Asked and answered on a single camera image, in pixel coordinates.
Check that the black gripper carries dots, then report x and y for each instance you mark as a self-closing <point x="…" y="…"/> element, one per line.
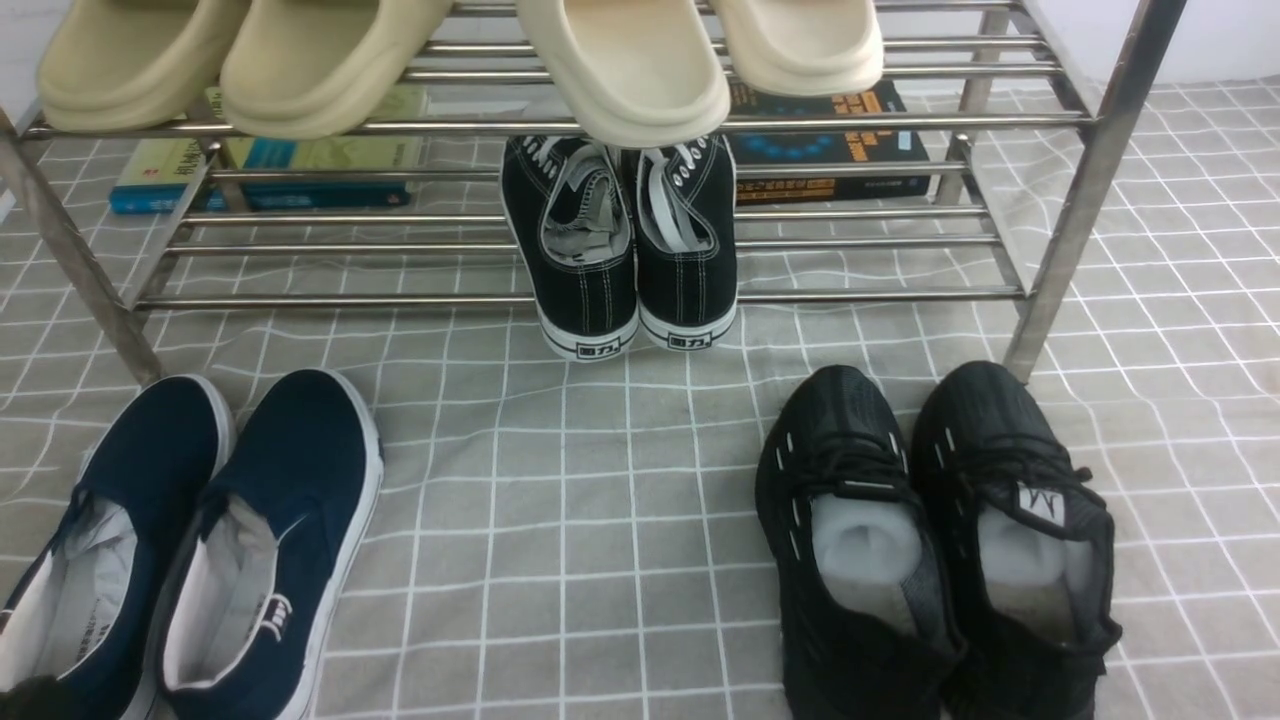
<point x="39" y="697"/>

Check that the navy canvas shoe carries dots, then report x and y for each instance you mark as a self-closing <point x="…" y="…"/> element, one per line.
<point x="85" y="610"/>
<point x="275" y="533"/>

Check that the stainless steel shoe rack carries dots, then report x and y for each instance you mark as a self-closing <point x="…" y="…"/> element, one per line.
<point x="1010" y="42"/>

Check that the green blue book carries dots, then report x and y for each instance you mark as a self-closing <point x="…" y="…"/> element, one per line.
<point x="161" y="168"/>

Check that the grey checked floor cloth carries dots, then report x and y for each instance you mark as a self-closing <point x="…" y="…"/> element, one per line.
<point x="565" y="541"/>

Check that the tan slipper far left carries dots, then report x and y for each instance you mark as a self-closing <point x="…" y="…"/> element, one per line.
<point x="122" y="65"/>

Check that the tan slipper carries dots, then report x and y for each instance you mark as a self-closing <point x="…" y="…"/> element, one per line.
<point x="122" y="65"/>
<point x="313" y="69"/>

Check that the black canvas sneaker left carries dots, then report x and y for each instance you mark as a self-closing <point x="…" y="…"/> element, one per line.
<point x="564" y="204"/>

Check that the black canvas sneaker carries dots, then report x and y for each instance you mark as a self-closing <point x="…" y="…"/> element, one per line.
<point x="683" y="201"/>
<point x="564" y="204"/>

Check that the black canvas sneaker right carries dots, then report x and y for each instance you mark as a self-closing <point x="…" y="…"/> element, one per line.
<point x="683" y="201"/>

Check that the black mesh sneaker left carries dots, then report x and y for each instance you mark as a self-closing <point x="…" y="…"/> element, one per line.
<point x="867" y="626"/>

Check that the black mesh sneaker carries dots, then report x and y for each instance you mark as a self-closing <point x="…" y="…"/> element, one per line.
<point x="867" y="626"/>
<point x="1028" y="550"/>

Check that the cream slipper centre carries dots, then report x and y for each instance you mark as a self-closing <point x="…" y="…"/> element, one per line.
<point x="635" y="74"/>

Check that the cream slipper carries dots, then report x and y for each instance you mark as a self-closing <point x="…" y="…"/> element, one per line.
<point x="635" y="74"/>
<point x="804" y="48"/>

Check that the black orange book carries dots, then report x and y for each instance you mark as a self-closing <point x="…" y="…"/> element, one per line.
<point x="869" y="164"/>

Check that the cream slipper right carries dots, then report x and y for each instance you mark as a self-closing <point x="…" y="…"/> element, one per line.
<point x="804" y="48"/>

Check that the black mesh sneaker right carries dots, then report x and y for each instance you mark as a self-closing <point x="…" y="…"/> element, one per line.
<point x="1028" y="550"/>

